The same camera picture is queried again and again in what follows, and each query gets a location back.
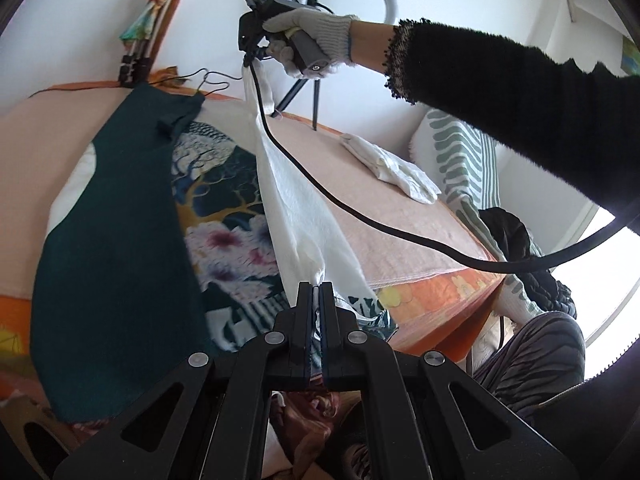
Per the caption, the person's right forearm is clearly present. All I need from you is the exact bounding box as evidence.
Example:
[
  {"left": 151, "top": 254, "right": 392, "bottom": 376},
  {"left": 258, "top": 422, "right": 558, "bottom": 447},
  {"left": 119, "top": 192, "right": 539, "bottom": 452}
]
[{"left": 349, "top": 17, "right": 640, "bottom": 233}]

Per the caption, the dark green garment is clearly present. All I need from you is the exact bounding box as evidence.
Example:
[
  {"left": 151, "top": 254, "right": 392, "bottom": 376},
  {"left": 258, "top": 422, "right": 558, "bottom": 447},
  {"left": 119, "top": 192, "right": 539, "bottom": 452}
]
[{"left": 29, "top": 82, "right": 222, "bottom": 424}]

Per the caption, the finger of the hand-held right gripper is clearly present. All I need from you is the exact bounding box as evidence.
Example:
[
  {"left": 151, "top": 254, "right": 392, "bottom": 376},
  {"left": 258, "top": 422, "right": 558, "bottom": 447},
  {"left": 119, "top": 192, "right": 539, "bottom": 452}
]
[{"left": 243, "top": 45, "right": 273, "bottom": 67}]

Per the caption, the black cable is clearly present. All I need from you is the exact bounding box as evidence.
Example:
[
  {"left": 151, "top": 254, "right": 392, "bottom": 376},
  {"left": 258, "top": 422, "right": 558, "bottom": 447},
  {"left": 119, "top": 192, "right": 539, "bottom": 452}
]
[{"left": 251, "top": 62, "right": 632, "bottom": 275}]

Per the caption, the person's right hand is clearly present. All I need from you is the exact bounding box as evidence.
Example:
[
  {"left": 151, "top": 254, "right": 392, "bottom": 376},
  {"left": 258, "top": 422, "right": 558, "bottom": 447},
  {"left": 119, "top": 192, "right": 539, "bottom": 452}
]
[{"left": 262, "top": 10, "right": 359, "bottom": 81}]

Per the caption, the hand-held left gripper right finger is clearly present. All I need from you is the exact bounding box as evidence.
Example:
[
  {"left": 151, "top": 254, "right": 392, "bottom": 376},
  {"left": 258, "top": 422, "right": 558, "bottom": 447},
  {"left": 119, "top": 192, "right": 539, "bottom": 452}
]
[{"left": 318, "top": 282, "right": 577, "bottom": 480}]

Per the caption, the person's striped trouser leg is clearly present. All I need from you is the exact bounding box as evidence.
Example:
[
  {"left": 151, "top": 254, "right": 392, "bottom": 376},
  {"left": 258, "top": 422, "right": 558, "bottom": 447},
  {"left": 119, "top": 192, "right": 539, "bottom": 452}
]
[{"left": 470, "top": 310, "right": 587, "bottom": 413}]

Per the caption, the orange floral bedsheet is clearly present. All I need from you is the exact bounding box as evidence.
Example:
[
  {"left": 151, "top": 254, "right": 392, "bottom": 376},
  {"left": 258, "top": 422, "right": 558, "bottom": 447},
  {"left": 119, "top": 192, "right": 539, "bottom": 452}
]
[{"left": 0, "top": 264, "right": 503, "bottom": 378}]

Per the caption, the black wire hanger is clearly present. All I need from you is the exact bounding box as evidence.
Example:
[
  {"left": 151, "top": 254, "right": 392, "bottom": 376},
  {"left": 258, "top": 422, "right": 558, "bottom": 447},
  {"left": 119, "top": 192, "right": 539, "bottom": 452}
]
[{"left": 149, "top": 67, "right": 247, "bottom": 98}]

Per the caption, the green striped pillow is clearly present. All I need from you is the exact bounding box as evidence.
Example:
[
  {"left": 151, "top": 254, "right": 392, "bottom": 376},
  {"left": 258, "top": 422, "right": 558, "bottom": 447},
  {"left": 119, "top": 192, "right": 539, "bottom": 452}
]
[{"left": 409, "top": 107, "right": 548, "bottom": 323}]

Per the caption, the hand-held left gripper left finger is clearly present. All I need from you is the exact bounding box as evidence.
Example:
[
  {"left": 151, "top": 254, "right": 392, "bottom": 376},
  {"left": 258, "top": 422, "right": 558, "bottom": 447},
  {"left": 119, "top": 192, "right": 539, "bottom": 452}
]
[{"left": 52, "top": 282, "right": 317, "bottom": 480}]

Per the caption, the pink blanket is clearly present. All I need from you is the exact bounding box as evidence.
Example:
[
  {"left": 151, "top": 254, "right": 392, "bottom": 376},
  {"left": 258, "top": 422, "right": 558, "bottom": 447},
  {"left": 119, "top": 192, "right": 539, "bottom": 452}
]
[{"left": 0, "top": 82, "right": 501, "bottom": 302}]

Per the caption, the folded white cloth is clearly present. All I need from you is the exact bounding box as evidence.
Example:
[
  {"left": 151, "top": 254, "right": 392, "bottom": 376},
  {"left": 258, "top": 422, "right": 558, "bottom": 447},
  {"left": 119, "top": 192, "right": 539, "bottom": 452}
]
[{"left": 340, "top": 132, "right": 444, "bottom": 206}]

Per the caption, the black tripod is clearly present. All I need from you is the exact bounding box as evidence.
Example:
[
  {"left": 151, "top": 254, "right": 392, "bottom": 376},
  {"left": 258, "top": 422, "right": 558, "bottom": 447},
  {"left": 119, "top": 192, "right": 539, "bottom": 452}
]
[{"left": 274, "top": 76, "right": 322, "bottom": 131}]

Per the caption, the colourful wall hanging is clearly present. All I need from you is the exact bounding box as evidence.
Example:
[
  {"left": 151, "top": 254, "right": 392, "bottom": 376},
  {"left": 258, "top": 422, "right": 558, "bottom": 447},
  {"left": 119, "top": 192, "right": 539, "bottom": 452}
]
[{"left": 117, "top": 0, "right": 194, "bottom": 87}]

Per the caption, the black padded jacket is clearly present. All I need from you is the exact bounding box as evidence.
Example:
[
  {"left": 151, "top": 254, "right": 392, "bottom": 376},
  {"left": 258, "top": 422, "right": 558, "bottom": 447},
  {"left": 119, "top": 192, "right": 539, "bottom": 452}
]
[{"left": 479, "top": 207, "right": 577, "bottom": 318}]

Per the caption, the tree print cloth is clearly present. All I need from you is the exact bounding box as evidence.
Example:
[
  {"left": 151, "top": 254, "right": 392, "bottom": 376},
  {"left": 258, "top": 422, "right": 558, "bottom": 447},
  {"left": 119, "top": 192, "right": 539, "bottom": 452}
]
[{"left": 170, "top": 117, "right": 401, "bottom": 357}]

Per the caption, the white cloth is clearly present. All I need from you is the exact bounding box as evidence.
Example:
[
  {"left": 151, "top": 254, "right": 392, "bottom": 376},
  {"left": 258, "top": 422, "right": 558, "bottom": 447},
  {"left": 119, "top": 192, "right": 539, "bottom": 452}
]
[
  {"left": 340, "top": 132, "right": 444, "bottom": 206},
  {"left": 242, "top": 60, "right": 377, "bottom": 322}
]

